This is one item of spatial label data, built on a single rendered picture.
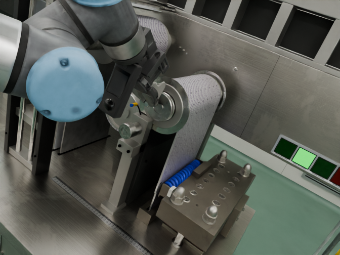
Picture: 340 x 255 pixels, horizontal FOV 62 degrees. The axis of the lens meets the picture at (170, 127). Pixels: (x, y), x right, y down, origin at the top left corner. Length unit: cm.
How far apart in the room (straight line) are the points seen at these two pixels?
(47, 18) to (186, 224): 56
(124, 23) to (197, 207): 52
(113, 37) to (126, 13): 4
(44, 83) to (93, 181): 70
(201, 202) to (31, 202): 46
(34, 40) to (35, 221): 59
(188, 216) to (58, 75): 55
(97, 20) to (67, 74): 16
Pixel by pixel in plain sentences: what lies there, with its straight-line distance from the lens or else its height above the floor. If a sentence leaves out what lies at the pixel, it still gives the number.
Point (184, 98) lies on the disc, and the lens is 68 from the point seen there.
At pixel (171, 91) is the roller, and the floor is 130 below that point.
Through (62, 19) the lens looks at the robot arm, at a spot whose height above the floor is 143.
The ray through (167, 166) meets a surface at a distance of 78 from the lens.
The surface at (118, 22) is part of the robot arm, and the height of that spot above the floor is 144.
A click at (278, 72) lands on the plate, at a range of 94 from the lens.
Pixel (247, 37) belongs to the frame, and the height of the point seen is 145.
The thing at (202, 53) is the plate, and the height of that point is 135.
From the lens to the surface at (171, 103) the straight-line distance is 68.
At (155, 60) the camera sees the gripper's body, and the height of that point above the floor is 138.
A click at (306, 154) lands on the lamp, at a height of 120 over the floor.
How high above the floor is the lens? 151
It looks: 25 degrees down
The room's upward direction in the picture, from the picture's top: 20 degrees clockwise
